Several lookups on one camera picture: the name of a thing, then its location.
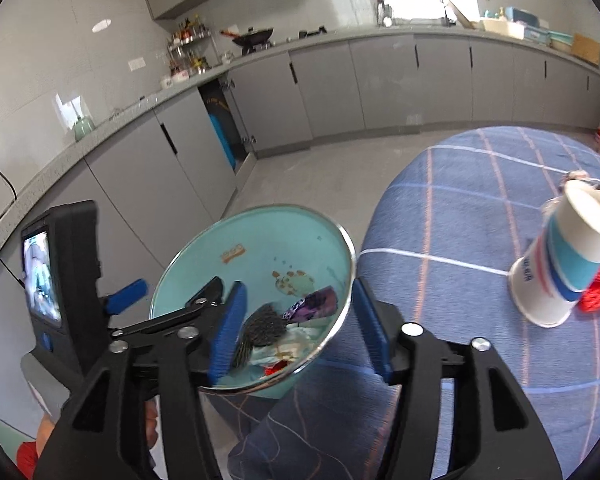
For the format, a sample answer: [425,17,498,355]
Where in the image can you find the green kettle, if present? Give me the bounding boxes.
[73,116,97,142]

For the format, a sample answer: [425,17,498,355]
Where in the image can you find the metal spice rack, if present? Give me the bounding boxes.
[167,15,213,78]

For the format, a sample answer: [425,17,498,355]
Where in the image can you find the wooden cutting board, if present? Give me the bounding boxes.
[570,34,600,66]

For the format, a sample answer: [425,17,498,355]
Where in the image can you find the black mesh scrubber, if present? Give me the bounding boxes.
[231,302,288,376]

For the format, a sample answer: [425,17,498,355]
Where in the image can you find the black wok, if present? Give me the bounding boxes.
[220,27,275,53]

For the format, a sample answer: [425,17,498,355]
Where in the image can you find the white dish basin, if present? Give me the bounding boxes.
[480,17,526,40]

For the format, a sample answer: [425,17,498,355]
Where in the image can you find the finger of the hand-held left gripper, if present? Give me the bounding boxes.
[102,279,149,317]
[109,276,224,341]

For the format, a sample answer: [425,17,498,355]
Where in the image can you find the blue plaid tablecloth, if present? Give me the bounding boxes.
[227,126,600,480]

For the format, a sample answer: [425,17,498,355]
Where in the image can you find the row of condiment bottles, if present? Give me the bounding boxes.
[172,15,211,43]

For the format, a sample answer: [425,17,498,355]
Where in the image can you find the leaning chopping board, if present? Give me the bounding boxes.
[445,0,476,30]

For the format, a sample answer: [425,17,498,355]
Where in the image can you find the grey base cabinets with countertop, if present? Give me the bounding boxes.
[0,27,600,311]

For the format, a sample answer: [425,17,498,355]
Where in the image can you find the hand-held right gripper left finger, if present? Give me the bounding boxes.
[32,281,249,480]

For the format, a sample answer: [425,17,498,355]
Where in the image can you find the purple foil wrapper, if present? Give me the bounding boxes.
[282,286,340,322]

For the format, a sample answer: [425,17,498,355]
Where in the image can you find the teal printed trash bin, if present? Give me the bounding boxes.
[150,203,357,401]

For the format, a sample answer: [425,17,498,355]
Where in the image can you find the person's left forearm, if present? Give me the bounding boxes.
[16,412,56,478]

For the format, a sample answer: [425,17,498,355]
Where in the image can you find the blue storage box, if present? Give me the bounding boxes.
[505,6,551,43]

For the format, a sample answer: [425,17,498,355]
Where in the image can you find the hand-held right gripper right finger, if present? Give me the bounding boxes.
[352,276,563,480]

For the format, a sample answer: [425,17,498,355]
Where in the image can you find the black gas stove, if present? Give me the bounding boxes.
[240,25,328,53]

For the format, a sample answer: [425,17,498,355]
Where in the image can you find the white blue paper cup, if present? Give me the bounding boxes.
[509,180,600,329]

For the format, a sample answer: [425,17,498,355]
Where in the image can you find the person's left hand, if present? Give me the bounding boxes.
[144,399,159,453]

